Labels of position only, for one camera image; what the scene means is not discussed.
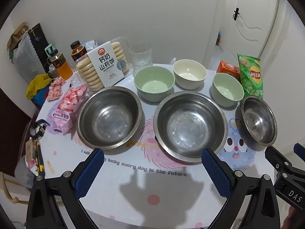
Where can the yellow black utility knife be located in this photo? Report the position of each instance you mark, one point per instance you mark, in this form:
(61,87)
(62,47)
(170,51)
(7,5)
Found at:
(40,158)

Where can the orange cookie box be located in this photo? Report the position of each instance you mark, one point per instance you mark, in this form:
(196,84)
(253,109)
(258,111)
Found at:
(226,68)

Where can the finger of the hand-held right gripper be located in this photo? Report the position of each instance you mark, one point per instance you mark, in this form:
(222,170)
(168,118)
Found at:
(277,159)
(300,150)

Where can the white door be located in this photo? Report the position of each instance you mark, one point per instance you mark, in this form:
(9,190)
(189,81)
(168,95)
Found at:
(250,16)

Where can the black paper bag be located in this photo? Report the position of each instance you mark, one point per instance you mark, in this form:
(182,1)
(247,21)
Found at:
(38,45)

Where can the small tan packet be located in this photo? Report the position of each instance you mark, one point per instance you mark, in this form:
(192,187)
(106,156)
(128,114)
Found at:
(30,151)

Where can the pink marshmallow bag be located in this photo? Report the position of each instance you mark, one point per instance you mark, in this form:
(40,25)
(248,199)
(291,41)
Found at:
(69,105)

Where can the orange drink bottle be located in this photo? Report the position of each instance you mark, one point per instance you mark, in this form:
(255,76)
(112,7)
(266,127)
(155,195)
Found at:
(63,70)

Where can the clear plastic cup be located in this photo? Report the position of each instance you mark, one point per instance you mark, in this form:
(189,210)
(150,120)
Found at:
(140,57)

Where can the mint green plastic holder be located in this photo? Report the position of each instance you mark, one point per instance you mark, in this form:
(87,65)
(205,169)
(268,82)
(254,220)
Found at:
(50,50)

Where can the small steel bowl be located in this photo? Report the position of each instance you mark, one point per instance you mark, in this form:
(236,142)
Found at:
(258,119)

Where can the dark drink bottle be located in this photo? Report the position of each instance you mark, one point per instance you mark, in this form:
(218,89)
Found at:
(78,50)

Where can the black wristwatch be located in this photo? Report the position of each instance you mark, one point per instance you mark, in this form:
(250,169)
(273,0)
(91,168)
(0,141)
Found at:
(39,128)

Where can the small green ceramic bowl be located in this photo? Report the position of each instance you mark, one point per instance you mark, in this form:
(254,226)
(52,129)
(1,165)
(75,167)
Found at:
(226,90)

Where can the cream ceramic bowl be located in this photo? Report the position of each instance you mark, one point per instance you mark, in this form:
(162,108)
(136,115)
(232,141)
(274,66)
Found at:
(190,74)

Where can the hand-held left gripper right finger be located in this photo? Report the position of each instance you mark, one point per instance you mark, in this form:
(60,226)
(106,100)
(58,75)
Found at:
(216,174)

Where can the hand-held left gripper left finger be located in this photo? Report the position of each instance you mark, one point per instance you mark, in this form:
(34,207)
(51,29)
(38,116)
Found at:
(89,171)

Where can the cartoon printed tablecloth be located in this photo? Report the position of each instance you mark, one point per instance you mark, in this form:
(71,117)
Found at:
(133,190)

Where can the brown cardboard box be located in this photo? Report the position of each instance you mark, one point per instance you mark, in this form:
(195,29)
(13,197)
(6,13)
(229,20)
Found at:
(17,33)

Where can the small pink candy bag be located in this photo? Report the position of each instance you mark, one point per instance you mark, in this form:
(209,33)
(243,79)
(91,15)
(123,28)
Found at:
(56,89)

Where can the yellow plastic bag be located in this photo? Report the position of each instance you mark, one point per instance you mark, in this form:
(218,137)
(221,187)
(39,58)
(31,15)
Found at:
(38,83)

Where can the large green ceramic bowl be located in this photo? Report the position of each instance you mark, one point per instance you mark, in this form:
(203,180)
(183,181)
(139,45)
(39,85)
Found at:
(152,85)

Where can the large steel bowl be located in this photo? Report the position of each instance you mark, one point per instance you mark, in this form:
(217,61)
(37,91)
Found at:
(109,116)
(190,128)

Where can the clear biscuit box white label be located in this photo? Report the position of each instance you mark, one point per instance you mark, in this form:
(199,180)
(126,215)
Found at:
(104,64)

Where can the grey plastic bag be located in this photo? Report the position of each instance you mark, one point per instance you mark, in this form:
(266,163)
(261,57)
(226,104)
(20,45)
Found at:
(23,59)

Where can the green chips bag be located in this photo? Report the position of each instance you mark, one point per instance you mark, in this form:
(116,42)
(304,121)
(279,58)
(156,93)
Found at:
(252,76)

